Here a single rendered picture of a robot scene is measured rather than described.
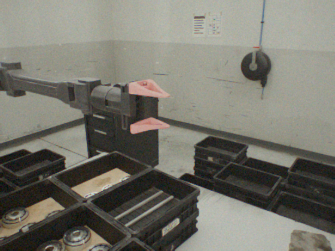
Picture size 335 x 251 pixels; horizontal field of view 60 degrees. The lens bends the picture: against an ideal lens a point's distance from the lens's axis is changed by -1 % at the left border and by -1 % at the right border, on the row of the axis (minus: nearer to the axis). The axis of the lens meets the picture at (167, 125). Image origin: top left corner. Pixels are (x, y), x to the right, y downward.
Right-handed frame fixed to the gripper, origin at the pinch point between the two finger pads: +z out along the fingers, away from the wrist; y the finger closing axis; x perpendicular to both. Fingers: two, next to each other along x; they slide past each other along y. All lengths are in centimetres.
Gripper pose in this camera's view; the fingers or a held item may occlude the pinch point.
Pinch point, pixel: (164, 111)
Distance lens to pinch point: 58.5
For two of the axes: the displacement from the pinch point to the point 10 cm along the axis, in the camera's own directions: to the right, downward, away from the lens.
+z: 8.0, 2.0, -5.6
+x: -6.0, 2.6, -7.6
